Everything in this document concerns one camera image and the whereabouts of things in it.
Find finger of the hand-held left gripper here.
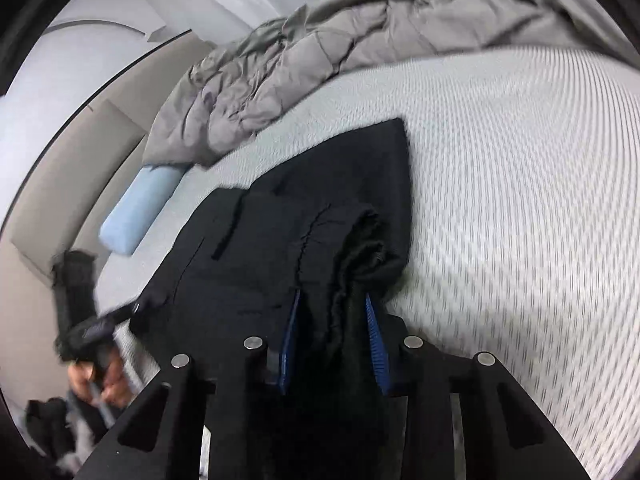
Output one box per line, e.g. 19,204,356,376
79,303,142,343

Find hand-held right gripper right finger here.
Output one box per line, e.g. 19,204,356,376
364,292,593,480

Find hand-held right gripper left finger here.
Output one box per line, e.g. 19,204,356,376
75,289,302,480

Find black pants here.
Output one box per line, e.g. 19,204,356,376
129,117,413,480

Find person's left hand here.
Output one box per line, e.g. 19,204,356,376
67,354,133,408

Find light blue pillow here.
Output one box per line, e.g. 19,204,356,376
99,165,188,257

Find beige headboard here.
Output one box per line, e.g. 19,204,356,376
0,27,216,401

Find dark cloth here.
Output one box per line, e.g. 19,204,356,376
25,397,103,468

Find white mattress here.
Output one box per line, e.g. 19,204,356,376
95,45,640,480

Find grey duvet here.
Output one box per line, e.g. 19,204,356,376
142,0,626,168

